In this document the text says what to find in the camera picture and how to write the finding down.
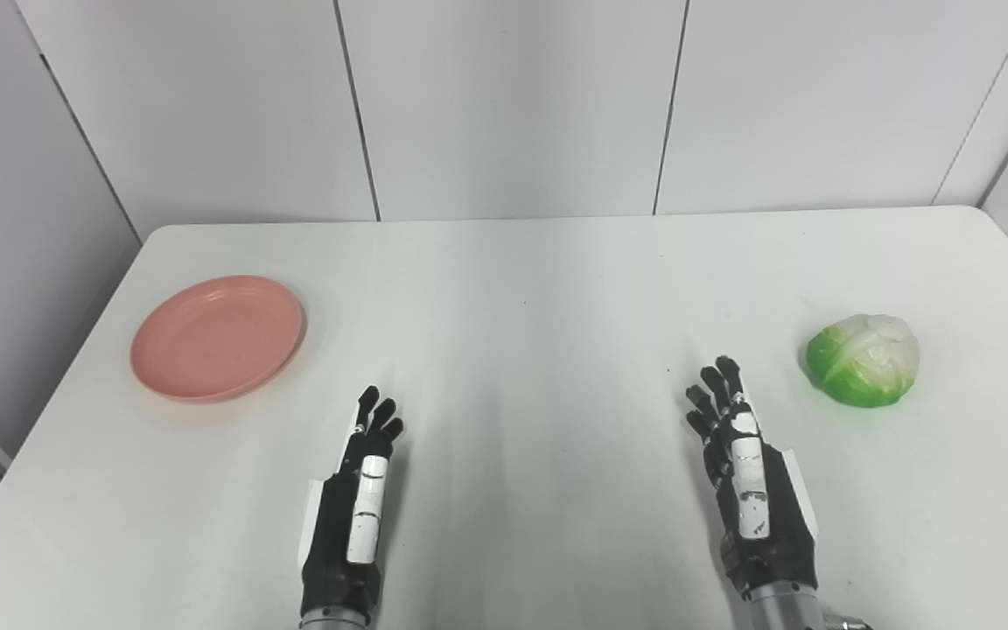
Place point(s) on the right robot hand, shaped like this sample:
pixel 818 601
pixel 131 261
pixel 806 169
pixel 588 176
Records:
pixel 766 516

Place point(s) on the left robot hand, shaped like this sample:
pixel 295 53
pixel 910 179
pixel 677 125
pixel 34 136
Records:
pixel 339 534

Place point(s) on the green white cabbage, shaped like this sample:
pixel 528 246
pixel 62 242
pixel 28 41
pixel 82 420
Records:
pixel 863 360

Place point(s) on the pink plate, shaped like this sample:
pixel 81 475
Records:
pixel 217 338

